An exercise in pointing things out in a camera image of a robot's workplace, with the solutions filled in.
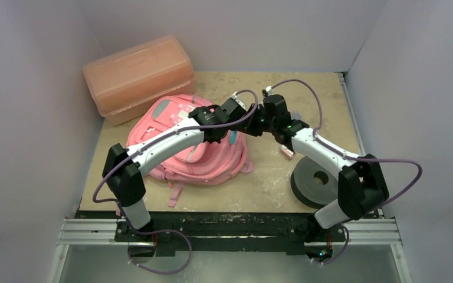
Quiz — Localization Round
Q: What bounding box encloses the pink white stapler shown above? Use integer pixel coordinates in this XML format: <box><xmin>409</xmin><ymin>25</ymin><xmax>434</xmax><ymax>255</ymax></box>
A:
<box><xmin>280</xmin><ymin>145</ymin><xmax>295</xmax><ymax>160</ymax></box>

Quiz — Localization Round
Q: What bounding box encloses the pink student backpack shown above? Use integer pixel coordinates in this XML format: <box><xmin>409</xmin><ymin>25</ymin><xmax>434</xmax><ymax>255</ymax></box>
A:
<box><xmin>126</xmin><ymin>94</ymin><xmax>254</xmax><ymax>208</ymax></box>

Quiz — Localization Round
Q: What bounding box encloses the light blue highlighter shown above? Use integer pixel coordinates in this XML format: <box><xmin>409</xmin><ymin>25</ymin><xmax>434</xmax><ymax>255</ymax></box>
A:
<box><xmin>229</xmin><ymin>131</ymin><xmax>237</xmax><ymax>144</ymax></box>

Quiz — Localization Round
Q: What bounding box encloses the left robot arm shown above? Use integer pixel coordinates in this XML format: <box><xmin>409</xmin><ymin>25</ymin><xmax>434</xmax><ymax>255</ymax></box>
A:
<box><xmin>102</xmin><ymin>94</ymin><xmax>254</xmax><ymax>241</ymax></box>

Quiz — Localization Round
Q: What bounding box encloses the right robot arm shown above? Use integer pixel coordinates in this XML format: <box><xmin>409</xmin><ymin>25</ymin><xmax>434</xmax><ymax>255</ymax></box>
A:
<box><xmin>242</xmin><ymin>94</ymin><xmax>389</xmax><ymax>240</ymax></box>

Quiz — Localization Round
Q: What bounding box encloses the dark grey tape roll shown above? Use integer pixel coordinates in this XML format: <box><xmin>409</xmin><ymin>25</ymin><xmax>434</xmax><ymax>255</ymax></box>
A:
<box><xmin>290</xmin><ymin>157</ymin><xmax>337</xmax><ymax>209</ymax></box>

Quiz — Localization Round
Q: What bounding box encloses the orange translucent plastic box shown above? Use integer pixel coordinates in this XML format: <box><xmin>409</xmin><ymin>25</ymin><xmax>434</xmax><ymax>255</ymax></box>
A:
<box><xmin>82</xmin><ymin>35</ymin><xmax>196</xmax><ymax>126</ymax></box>

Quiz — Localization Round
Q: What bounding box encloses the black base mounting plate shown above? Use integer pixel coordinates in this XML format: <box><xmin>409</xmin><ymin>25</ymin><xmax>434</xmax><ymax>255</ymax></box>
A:
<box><xmin>75</xmin><ymin>211</ymin><xmax>346</xmax><ymax>259</ymax></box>

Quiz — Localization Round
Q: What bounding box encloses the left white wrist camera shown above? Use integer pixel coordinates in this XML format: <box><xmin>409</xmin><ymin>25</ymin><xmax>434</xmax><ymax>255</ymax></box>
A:
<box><xmin>231</xmin><ymin>93</ymin><xmax>247</xmax><ymax>110</ymax></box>

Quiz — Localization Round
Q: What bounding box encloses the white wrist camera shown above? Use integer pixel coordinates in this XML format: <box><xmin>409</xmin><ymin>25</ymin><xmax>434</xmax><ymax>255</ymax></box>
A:
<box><xmin>262</xmin><ymin>85</ymin><xmax>274</xmax><ymax>97</ymax></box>
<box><xmin>231</xmin><ymin>93</ymin><xmax>247</xmax><ymax>110</ymax></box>

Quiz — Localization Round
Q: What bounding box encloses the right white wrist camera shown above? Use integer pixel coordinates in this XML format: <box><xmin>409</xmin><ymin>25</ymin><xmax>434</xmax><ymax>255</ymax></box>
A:
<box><xmin>262</xmin><ymin>85</ymin><xmax>274</xmax><ymax>97</ymax></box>

